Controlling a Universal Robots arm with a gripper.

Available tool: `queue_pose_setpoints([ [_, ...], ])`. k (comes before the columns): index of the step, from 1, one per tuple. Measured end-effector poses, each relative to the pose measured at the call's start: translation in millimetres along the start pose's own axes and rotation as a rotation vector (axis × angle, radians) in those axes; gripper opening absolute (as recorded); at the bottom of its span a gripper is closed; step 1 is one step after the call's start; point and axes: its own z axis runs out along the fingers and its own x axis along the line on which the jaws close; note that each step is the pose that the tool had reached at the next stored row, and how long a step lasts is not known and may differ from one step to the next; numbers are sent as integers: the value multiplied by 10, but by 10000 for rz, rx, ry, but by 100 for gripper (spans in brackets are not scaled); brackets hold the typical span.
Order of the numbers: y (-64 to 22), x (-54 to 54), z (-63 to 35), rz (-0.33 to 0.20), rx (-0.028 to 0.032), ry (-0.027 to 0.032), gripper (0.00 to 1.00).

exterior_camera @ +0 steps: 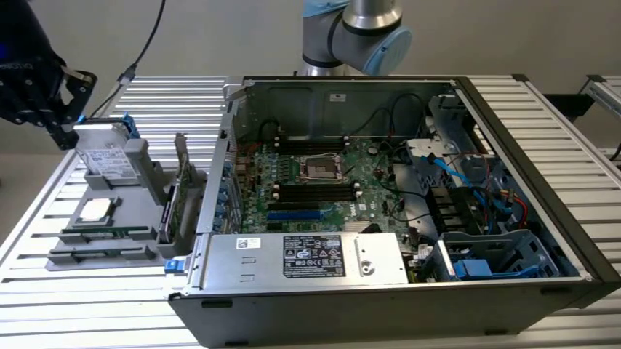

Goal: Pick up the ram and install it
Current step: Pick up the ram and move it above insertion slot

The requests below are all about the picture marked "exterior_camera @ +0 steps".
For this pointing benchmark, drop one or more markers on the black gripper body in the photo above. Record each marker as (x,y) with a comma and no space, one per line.
(25,47)

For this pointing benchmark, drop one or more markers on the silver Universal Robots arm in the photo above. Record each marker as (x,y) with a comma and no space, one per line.
(355,32)

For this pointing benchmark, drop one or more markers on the green RAM stick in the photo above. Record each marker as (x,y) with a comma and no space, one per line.
(105,230)

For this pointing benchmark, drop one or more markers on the black RAM slot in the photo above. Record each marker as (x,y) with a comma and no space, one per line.
(313,139)
(313,143)
(313,147)
(319,185)
(319,194)
(319,190)
(313,150)
(319,199)

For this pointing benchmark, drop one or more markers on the hard disk with blue caddy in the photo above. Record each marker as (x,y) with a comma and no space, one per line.
(105,152)

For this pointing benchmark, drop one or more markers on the silver CPU chip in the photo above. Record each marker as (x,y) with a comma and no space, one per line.
(98,209)

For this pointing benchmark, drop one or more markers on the grey parts rack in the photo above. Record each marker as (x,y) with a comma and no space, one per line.
(132,203)

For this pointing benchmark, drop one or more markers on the graphics card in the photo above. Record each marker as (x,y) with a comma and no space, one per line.
(177,189)

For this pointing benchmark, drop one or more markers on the blue case latch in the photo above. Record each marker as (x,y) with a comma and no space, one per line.
(174,264)

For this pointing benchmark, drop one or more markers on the CPU socket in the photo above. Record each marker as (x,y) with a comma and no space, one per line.
(320,168)

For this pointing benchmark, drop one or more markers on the long black expansion slot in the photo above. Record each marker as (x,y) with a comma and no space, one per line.
(293,207)

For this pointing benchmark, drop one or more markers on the short black expansion slot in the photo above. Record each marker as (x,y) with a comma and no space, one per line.
(275,226)

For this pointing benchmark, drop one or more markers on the blue expansion slot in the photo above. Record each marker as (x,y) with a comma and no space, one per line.
(296,216)

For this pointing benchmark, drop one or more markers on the silver power supply unit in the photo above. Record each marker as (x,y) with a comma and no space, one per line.
(263,265)

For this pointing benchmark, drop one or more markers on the green motherboard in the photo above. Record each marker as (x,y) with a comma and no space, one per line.
(369,203)

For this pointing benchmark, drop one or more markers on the silver chipset heat sink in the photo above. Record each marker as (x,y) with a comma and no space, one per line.
(360,227)

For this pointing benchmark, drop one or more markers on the metal disk bay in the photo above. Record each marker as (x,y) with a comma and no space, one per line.
(447,120)

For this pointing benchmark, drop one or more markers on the black case fan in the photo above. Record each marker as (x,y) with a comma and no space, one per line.
(453,211)

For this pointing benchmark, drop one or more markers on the open black PC case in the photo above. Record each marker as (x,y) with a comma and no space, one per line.
(388,312)

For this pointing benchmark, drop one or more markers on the blue-grey drive cage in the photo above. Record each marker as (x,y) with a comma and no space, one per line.
(524,247)

